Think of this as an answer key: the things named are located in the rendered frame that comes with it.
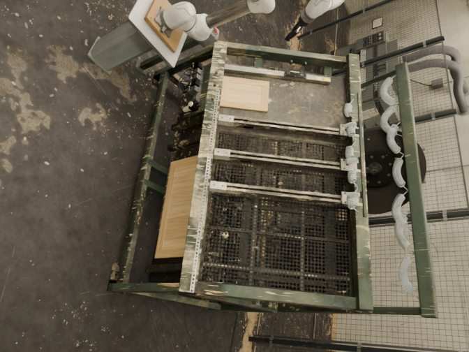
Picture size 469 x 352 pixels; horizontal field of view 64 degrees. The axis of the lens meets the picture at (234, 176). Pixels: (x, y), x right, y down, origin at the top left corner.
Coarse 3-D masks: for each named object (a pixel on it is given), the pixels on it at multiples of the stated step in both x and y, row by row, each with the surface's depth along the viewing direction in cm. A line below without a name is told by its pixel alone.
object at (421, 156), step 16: (368, 144) 340; (384, 144) 331; (400, 144) 323; (368, 160) 333; (384, 160) 325; (368, 176) 327; (384, 176) 319; (368, 192) 322; (384, 192) 315; (400, 192) 307; (368, 208) 317; (384, 208) 310
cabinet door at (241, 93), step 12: (228, 84) 325; (240, 84) 327; (252, 84) 327; (264, 84) 328; (228, 96) 320; (240, 96) 321; (252, 96) 322; (264, 96) 323; (240, 108) 317; (252, 108) 317; (264, 108) 318
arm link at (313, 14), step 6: (312, 0) 220; (318, 0) 216; (324, 0) 215; (330, 0) 216; (306, 6) 226; (312, 6) 220; (318, 6) 218; (324, 6) 218; (330, 6) 224; (306, 12) 226; (312, 12) 223; (318, 12) 222; (324, 12) 224
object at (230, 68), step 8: (232, 72) 332; (240, 72) 331; (248, 72) 330; (256, 72) 330; (264, 72) 331; (272, 72) 331; (280, 72) 332; (304, 80) 334; (312, 80) 333; (320, 80) 332
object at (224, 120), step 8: (224, 120) 304; (232, 120) 305; (240, 120) 308; (248, 120) 307; (256, 120) 307; (264, 120) 307; (248, 128) 311; (256, 128) 309; (264, 128) 309; (272, 128) 307; (280, 128) 306; (288, 128) 306; (296, 128) 307; (304, 128) 310; (312, 128) 309; (320, 128) 309; (328, 128) 309; (344, 128) 306; (320, 136) 312; (328, 136) 311; (336, 136) 310; (344, 136) 309
